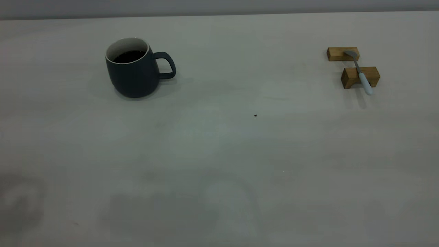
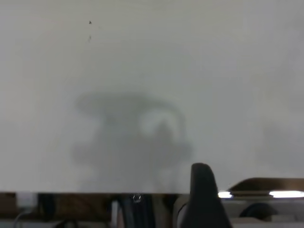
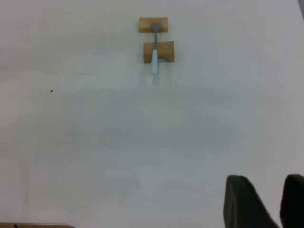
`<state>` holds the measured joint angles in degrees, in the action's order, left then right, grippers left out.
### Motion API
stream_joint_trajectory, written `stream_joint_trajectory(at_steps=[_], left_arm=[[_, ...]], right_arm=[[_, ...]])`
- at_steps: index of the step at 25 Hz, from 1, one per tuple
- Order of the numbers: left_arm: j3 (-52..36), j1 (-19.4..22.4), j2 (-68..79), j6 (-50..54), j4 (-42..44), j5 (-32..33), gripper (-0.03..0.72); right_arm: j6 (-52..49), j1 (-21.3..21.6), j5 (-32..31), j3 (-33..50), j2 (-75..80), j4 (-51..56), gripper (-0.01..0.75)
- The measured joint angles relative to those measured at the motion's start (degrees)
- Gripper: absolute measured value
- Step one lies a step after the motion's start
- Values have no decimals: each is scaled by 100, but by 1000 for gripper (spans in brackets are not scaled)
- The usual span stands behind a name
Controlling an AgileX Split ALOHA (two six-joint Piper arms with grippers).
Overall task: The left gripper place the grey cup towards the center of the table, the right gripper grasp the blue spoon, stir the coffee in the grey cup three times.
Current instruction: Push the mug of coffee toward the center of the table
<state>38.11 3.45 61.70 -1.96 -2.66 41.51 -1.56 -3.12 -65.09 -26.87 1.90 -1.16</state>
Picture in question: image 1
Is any spoon with pale blue handle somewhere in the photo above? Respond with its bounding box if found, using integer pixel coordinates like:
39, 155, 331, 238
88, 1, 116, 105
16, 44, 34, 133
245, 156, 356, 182
344, 50, 373, 95

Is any dark coffee liquid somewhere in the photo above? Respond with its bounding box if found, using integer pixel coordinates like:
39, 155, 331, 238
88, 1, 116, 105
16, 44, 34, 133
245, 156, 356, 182
113, 50, 146, 64

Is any dark grey ceramic mug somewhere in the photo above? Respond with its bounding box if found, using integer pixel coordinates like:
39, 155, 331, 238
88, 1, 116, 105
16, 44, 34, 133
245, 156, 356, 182
105, 37, 176, 99

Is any arched wooden block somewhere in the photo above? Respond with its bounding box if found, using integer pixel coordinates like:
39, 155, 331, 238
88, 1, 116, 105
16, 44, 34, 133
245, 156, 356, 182
341, 67, 380, 89

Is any flat rectangular wooden block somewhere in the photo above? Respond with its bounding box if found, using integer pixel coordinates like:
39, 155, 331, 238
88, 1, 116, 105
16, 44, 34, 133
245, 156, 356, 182
327, 47, 360, 62

